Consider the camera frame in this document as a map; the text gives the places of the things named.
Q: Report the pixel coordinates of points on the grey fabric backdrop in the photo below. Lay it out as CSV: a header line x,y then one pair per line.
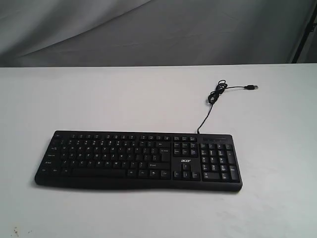
x,y
43,33

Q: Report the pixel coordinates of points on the black tripod stand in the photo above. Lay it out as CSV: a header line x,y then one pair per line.
x,y
309,28

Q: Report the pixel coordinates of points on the black Acer keyboard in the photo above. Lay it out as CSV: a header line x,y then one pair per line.
x,y
111,160

